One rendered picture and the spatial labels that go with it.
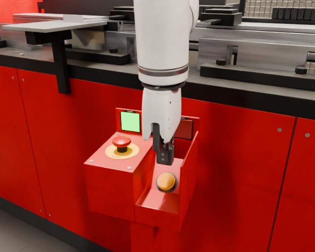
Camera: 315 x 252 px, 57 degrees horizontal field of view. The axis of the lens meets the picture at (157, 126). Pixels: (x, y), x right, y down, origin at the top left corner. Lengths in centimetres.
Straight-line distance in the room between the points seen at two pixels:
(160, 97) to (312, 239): 60
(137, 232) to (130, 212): 12
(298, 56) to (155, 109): 46
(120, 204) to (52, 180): 76
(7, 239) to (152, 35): 140
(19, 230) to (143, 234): 107
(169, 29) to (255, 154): 46
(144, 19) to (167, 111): 15
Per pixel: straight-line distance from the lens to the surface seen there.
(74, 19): 104
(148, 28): 44
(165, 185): 62
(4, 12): 194
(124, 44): 100
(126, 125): 69
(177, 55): 45
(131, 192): 58
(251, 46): 84
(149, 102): 47
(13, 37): 140
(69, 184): 127
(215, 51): 86
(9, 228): 174
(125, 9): 126
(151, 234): 71
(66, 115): 110
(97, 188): 62
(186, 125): 64
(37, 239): 162
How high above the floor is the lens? 109
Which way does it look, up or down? 24 degrees down
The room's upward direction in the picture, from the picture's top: straight up
